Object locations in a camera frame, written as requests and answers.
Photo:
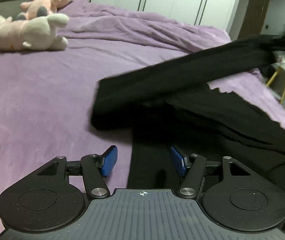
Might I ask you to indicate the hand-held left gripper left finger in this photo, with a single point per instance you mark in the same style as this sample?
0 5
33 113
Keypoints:
110 160

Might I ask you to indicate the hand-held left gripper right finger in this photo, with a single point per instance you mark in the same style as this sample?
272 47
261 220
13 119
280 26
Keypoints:
177 160

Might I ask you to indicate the black pants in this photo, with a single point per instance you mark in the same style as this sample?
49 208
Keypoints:
207 120

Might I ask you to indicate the dark cloth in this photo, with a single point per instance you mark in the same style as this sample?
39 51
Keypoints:
267 71

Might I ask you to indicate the brown door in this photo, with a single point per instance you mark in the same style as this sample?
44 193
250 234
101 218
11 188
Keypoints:
253 15

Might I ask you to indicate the purple blanket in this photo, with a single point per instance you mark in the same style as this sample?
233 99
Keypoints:
45 92

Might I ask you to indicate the cream plush toy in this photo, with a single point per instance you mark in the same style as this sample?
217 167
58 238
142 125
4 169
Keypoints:
25 33

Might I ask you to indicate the pink plush toy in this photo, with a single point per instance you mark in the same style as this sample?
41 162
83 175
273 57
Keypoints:
48 1

